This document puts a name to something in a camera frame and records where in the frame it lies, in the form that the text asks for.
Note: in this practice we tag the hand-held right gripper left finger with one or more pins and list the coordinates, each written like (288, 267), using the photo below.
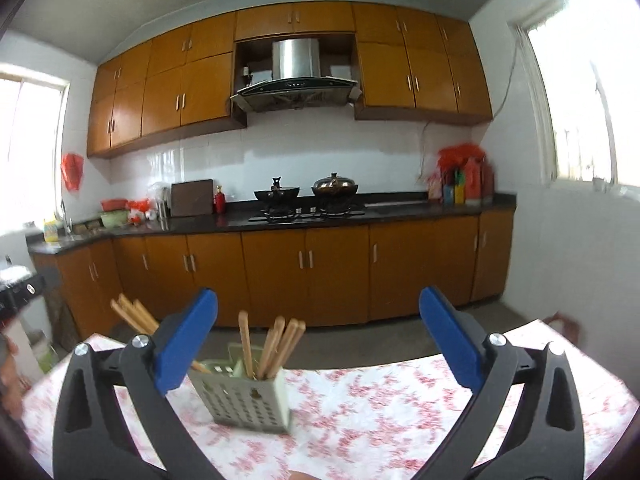
(187, 340)

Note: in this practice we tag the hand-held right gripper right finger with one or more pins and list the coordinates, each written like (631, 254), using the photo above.
(450, 335)

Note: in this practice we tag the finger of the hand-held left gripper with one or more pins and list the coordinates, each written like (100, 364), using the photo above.
(30, 295)

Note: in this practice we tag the green perforated chopstick holder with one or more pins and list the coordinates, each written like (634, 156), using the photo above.
(250, 405)

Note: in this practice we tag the person's left hand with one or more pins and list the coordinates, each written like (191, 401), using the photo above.
(11, 380)

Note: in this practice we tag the yellow bottle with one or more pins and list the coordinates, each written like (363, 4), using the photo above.
(50, 231)

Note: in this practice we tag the sink faucet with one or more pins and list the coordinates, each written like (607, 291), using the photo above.
(65, 217)

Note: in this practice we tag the red floral tablecloth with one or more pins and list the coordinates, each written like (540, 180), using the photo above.
(375, 410)

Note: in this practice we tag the green bowl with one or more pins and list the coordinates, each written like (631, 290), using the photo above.
(114, 218)

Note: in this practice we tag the wooden chair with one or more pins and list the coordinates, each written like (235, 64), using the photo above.
(567, 327)

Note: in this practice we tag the red basin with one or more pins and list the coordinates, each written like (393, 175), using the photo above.
(114, 204)

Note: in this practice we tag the brown wooden lower cabinets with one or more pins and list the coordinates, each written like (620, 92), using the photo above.
(340, 275)

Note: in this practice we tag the black kitchen countertop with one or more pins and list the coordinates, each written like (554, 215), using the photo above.
(400, 210)

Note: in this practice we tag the window above sink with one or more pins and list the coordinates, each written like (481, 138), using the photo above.
(30, 160)

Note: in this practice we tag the red and white containers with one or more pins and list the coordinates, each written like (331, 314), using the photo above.
(141, 211)

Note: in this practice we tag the brown cutting board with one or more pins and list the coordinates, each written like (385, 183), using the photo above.
(192, 199)

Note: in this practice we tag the red bottle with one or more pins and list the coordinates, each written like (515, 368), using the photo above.
(220, 202)

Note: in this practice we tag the colourful small boxes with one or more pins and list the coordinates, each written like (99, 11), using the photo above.
(455, 191)

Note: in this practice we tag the red gift box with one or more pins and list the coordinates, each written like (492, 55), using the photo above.
(435, 187)

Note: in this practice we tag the tall red packet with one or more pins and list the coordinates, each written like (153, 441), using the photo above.
(480, 182)

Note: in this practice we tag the black wok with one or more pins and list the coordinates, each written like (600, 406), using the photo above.
(276, 195)

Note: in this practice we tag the gas stove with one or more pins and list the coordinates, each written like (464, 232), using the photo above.
(305, 215)

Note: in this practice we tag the red plastic bag on boxes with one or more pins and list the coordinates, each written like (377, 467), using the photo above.
(462, 155)

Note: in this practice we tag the wok with lid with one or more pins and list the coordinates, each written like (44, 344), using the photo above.
(334, 186)

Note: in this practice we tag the large bright window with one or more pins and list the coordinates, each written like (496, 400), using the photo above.
(575, 110)

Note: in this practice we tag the steel range hood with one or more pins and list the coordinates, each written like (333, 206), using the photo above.
(295, 77)

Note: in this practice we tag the red bag on wall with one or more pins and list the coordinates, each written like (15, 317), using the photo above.
(72, 170)

